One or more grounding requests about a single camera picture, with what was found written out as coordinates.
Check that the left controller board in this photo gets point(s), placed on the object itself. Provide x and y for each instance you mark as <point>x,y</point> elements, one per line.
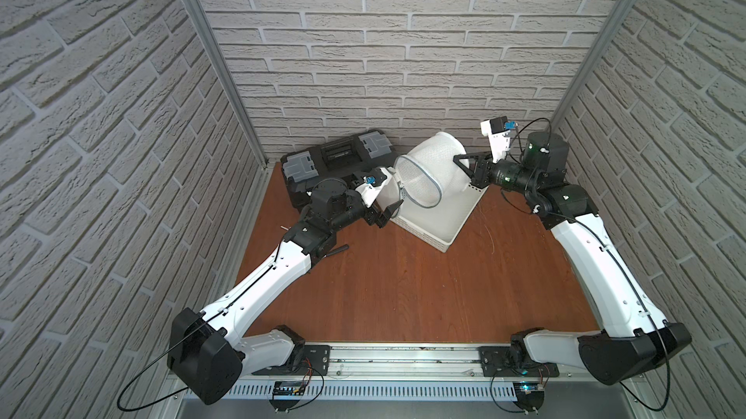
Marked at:
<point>290,395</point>

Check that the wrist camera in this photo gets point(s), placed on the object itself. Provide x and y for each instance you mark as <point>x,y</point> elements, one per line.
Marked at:
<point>498,132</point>
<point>372,184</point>

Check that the black handled hammer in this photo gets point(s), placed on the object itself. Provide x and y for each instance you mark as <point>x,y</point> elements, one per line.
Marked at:
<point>330,253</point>

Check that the controller board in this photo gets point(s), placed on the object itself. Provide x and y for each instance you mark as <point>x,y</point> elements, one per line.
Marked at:
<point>530,397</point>
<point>290,395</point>

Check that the right aluminium corner post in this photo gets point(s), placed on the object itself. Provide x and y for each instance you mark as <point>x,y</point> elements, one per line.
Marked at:
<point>604,38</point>

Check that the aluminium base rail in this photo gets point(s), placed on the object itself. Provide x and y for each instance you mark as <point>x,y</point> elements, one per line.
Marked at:
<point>418,380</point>

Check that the left aluminium corner post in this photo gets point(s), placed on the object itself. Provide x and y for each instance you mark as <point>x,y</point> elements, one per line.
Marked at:
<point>212,49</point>

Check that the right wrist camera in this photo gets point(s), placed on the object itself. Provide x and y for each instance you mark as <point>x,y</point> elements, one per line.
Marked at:
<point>498,132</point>

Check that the right controller board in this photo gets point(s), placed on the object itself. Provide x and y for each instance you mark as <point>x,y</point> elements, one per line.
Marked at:
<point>530,397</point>

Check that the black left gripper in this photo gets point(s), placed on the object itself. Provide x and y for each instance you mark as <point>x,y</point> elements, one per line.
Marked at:
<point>378,215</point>

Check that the aluminium corner post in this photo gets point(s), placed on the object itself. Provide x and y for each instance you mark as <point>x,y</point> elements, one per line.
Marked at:
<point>604,38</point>
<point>212,49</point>

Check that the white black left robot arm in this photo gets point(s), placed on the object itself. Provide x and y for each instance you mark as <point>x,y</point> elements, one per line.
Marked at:
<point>209,350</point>

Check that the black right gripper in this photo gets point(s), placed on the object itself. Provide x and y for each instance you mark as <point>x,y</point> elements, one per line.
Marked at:
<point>478,173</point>

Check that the white perforated plastic basket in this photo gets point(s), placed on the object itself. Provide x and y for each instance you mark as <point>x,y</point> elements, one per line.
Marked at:
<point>439,227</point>

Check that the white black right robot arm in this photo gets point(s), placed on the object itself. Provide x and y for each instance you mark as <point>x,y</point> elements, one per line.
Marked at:
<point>634,335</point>

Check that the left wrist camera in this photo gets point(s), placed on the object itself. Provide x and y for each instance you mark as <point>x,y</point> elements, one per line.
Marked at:
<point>372,184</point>

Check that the black plastic toolbox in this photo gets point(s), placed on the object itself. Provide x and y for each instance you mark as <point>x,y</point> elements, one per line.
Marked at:
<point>303,170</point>

